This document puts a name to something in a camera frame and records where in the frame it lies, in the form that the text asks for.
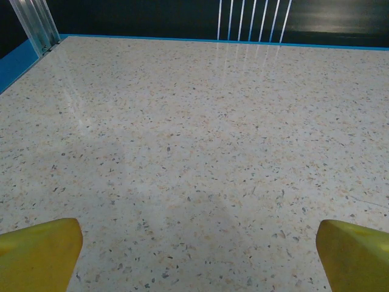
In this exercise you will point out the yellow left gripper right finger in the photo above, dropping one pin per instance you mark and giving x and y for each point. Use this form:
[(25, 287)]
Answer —
[(355, 261)]

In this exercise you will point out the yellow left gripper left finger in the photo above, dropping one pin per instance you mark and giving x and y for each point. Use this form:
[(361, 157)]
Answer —
[(36, 255)]

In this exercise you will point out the blue table border strip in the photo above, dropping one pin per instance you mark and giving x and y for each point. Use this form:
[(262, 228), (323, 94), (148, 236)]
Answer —
[(15, 64)]

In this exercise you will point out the aluminium frame post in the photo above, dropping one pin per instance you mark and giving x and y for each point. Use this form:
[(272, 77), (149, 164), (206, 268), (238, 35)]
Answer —
[(33, 21)]

